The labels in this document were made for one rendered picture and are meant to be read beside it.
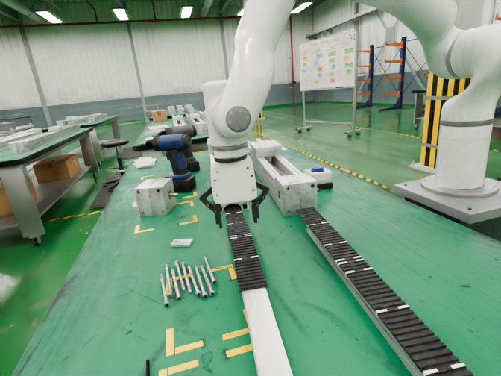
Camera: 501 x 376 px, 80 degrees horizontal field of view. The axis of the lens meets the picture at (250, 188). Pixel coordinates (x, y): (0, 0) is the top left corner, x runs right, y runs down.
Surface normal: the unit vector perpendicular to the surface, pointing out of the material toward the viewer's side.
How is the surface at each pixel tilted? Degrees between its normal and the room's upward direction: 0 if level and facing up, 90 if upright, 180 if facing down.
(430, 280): 0
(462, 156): 90
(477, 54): 89
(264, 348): 0
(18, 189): 90
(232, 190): 88
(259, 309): 0
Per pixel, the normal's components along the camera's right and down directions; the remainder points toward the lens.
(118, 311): -0.09, -0.94
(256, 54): 0.45, -0.44
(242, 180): 0.15, 0.31
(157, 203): -0.07, 0.32
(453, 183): -0.72, 0.29
